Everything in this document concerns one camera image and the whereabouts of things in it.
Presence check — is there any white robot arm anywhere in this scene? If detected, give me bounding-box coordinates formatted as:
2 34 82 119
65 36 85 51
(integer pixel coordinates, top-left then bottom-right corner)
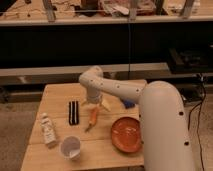
79 66 196 171

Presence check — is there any white tube bottle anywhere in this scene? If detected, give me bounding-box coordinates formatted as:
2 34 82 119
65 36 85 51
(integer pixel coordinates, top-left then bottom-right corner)
41 113 57 148

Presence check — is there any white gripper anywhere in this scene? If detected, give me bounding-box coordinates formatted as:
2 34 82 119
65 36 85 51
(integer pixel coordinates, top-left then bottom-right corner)
81 88 111 111

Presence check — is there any black equipment on shelf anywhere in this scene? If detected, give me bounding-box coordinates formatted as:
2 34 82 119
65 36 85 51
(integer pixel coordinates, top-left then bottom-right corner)
167 47 213 74

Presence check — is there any blue sponge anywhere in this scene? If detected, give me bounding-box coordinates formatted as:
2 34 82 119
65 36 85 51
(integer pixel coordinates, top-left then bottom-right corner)
120 99 135 109

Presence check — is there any black cable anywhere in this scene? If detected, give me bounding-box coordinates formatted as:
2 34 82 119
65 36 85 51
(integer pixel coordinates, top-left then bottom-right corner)
186 74 207 171

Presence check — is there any orange ceramic plate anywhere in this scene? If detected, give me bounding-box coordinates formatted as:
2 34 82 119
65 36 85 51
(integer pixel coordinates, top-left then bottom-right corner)
111 117 142 153

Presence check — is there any white ceramic cup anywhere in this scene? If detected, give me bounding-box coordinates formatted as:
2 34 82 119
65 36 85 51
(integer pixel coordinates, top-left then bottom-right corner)
59 136 81 161

